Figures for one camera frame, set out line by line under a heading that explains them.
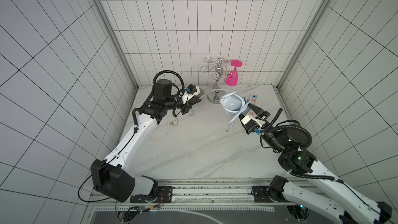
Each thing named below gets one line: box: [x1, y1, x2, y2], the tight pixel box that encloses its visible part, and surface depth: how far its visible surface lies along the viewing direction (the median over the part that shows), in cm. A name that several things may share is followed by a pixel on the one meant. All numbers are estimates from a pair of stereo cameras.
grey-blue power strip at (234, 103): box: [219, 94, 249, 116], surface depth 51 cm
